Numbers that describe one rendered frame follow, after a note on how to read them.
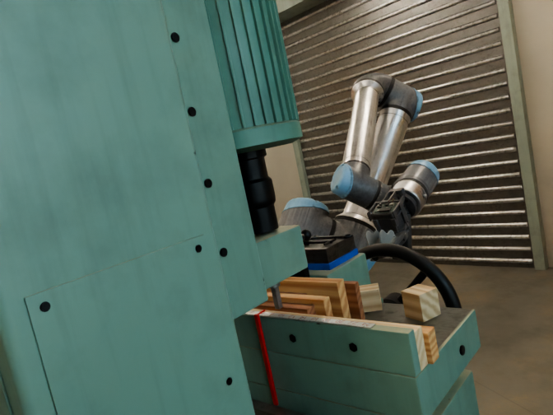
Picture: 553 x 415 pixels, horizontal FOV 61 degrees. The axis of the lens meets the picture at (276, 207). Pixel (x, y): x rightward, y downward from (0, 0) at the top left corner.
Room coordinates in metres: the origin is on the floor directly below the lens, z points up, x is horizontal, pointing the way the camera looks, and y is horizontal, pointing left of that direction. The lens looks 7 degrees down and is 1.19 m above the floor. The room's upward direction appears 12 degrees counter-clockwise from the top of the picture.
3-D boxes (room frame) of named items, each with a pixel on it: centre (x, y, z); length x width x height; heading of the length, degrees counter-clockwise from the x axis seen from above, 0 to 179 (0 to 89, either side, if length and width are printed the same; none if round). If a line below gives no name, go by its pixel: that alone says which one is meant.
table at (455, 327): (0.82, 0.00, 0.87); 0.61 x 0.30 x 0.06; 48
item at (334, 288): (0.77, -0.01, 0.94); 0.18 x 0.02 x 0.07; 48
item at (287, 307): (0.75, 0.05, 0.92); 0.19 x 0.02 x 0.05; 48
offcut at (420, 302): (0.68, -0.18, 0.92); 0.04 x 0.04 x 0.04; 27
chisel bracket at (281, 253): (0.69, 0.04, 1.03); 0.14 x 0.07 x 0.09; 138
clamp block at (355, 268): (0.89, -0.06, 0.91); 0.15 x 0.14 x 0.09; 48
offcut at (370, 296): (0.75, -0.12, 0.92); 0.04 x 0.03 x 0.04; 78
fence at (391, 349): (0.72, 0.10, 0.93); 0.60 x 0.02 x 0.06; 48
